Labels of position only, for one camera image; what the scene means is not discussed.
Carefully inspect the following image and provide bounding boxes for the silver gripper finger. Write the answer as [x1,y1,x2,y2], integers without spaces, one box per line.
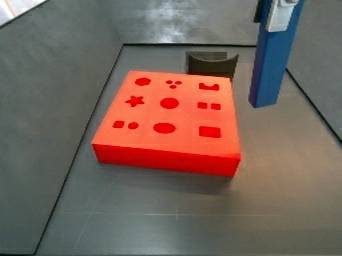
[254,0,262,23]
[266,0,300,32]

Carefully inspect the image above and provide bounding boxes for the blue rectangular bar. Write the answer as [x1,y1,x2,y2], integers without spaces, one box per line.
[249,0,306,108]

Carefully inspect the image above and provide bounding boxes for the black curved fixture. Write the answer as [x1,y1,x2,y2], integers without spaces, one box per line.
[186,51,240,79]

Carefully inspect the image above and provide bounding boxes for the red shape-sorting board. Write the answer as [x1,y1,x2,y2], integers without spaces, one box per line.
[93,71,242,177]

